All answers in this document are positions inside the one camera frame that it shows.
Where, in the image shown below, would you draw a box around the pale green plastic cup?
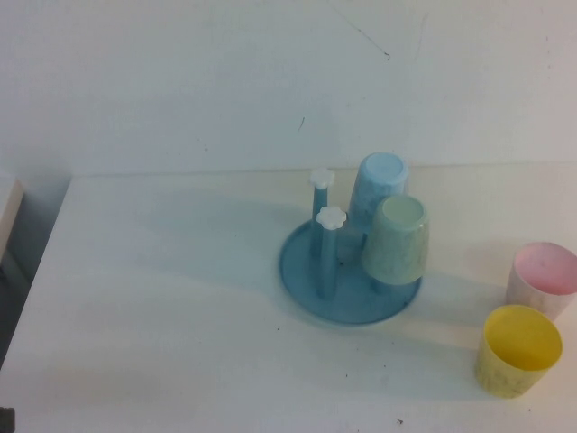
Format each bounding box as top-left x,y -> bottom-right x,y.
361,194 -> 430,286

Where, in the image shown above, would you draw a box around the light blue plastic cup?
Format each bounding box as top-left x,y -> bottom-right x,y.
347,152 -> 409,234

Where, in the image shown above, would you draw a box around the yellow plastic cup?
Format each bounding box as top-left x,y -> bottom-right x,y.
473,304 -> 564,401

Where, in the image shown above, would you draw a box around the pink plastic cup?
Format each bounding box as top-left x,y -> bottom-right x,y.
504,241 -> 577,322

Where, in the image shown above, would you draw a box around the blue cup stand white caps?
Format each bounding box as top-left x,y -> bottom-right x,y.
279,167 -> 424,326

